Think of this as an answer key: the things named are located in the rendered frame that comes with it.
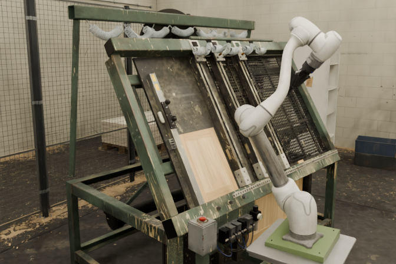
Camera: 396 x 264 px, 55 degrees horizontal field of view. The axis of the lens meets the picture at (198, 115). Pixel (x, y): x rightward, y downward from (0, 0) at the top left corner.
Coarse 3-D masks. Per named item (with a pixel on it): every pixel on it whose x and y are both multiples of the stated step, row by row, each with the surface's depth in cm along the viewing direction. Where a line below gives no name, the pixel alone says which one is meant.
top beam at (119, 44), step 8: (112, 40) 243; (120, 40) 248; (128, 40) 252; (136, 40) 257; (144, 40) 262; (152, 40) 267; (160, 40) 272; (168, 40) 277; (176, 40) 283; (184, 40) 289; (200, 40) 302; (112, 48) 243; (120, 48) 245; (128, 48) 249; (136, 48) 254; (144, 48) 259; (152, 48) 263; (160, 48) 269; (168, 48) 274; (176, 48) 279; (184, 48) 285; (224, 48) 318; (272, 48) 369; (280, 48) 380; (120, 56) 253; (128, 56) 257; (136, 56) 262; (144, 56) 267; (152, 56) 273; (160, 56) 278; (168, 56) 284; (176, 56) 290; (184, 56) 296
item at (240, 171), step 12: (192, 48) 290; (192, 60) 294; (204, 60) 294; (204, 72) 293; (204, 84) 288; (204, 96) 289; (216, 108) 284; (216, 120) 284; (228, 132) 282; (228, 144) 279; (240, 168) 274; (240, 180) 275
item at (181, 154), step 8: (152, 80) 259; (152, 88) 260; (160, 88) 261; (160, 96) 258; (160, 104) 256; (168, 128) 253; (176, 136) 252; (176, 144) 249; (176, 152) 250; (184, 152) 251; (184, 160) 248; (184, 168) 246; (184, 176) 247; (192, 176) 247; (192, 184) 244; (192, 192) 244; (200, 192) 246; (200, 200) 243
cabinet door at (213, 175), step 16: (208, 128) 278; (192, 144) 262; (208, 144) 271; (192, 160) 255; (208, 160) 265; (224, 160) 275; (208, 176) 259; (224, 176) 268; (208, 192) 252; (224, 192) 262
